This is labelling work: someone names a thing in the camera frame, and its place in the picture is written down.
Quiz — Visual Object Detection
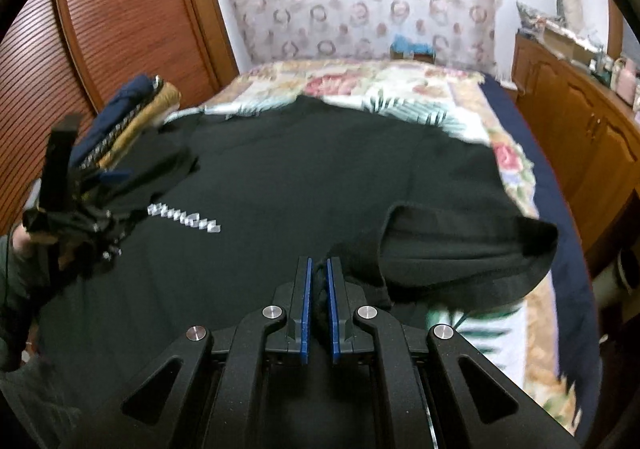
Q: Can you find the mustard folded garment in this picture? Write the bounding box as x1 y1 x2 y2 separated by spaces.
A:
97 81 182 170

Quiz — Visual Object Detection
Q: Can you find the cardboard box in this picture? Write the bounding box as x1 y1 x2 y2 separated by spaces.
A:
542 26 592 64

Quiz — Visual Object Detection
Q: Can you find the navy bed sheet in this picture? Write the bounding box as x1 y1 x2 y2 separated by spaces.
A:
480 79 601 435

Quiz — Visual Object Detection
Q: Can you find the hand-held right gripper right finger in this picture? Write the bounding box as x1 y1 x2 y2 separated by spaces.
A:
326 256 581 449

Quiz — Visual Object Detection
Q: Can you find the floral bedspread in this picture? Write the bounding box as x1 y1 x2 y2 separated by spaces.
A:
205 60 583 435

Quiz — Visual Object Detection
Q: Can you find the wooden cabinet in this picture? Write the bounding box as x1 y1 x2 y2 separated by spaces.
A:
510 29 640 255

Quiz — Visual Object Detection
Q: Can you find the white leaf print blanket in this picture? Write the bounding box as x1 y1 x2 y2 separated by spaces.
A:
165 93 531 395

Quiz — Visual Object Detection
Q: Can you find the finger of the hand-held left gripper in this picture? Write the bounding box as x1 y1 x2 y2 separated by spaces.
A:
75 168 134 190
87 210 139 263

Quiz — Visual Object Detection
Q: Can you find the person's left forearm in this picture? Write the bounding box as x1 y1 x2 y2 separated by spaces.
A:
0 234 51 375

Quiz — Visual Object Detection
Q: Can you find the blue fuzzy object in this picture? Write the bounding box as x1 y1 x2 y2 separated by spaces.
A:
390 34 436 62

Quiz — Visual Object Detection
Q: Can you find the black t-shirt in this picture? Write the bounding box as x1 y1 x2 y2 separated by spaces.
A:
30 96 559 449

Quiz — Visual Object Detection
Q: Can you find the dark patterned folded garment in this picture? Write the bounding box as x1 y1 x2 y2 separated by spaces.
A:
84 78 165 166

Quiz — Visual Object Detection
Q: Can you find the white round object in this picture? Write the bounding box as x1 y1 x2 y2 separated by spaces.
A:
592 249 637 311

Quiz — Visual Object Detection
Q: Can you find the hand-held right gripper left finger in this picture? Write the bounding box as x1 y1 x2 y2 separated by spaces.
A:
62 256 313 449

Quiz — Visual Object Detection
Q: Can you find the wooden slatted wardrobe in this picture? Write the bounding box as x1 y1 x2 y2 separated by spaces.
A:
0 0 241 235

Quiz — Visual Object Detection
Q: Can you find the person's left hand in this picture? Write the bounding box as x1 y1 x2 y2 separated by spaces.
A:
12 223 36 258

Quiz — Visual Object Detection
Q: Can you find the navy folded garment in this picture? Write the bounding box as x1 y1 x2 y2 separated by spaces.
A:
70 74 162 164

